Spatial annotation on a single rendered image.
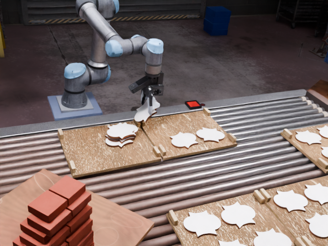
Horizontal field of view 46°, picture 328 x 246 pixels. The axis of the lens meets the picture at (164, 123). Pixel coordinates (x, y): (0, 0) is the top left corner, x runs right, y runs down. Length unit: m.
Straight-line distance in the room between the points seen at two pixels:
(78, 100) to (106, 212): 1.02
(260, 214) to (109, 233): 0.63
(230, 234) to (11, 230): 0.76
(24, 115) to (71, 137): 2.09
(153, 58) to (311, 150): 0.93
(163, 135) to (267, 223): 0.69
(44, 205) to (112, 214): 0.40
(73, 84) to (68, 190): 1.24
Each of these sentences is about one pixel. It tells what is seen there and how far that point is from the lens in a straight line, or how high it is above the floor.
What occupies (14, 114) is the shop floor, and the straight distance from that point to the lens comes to 4.01.
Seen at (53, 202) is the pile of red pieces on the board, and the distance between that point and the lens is 1.02.
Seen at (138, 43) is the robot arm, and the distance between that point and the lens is 1.82.
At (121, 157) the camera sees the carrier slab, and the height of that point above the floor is 0.94.
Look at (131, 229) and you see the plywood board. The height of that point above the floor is 1.04.
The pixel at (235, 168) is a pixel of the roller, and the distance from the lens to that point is 1.85.
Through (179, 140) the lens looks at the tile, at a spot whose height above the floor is 0.95.
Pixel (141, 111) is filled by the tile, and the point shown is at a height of 1.03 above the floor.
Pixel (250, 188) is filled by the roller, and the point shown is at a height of 0.92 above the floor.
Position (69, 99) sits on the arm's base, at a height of 0.93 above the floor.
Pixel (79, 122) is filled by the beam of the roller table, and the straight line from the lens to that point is 2.08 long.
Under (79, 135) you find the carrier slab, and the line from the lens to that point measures 1.93.
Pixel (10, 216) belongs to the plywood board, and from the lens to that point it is 1.40.
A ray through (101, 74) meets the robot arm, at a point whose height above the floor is 1.06.
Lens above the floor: 2.01
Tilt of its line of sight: 31 degrees down
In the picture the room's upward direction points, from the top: 6 degrees clockwise
